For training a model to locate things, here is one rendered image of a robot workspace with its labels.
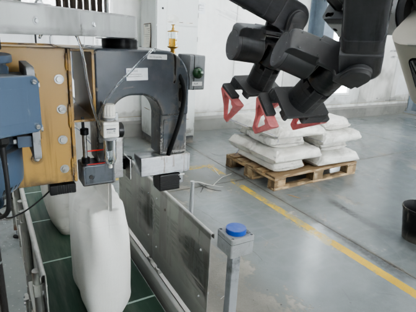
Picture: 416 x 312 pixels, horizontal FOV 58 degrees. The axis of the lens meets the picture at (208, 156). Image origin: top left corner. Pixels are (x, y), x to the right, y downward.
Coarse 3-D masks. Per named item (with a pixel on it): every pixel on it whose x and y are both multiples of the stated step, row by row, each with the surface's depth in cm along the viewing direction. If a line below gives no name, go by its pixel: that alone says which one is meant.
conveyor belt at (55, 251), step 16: (32, 192) 239; (32, 208) 217; (48, 224) 200; (48, 240) 185; (64, 240) 186; (48, 256) 172; (64, 256) 173; (48, 272) 161; (64, 272) 161; (48, 288) 151; (64, 288) 151; (144, 288) 154; (64, 304) 143; (80, 304) 143; (128, 304) 144; (144, 304) 145
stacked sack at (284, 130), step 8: (280, 120) 375; (288, 120) 375; (280, 128) 346; (288, 128) 350; (304, 128) 357; (312, 128) 362; (320, 128) 368; (272, 136) 346; (280, 136) 344; (288, 136) 350; (296, 136) 354
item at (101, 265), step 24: (96, 192) 130; (72, 216) 135; (96, 216) 122; (120, 216) 125; (72, 240) 138; (96, 240) 123; (120, 240) 127; (72, 264) 148; (96, 264) 125; (120, 264) 129; (96, 288) 128; (120, 288) 132
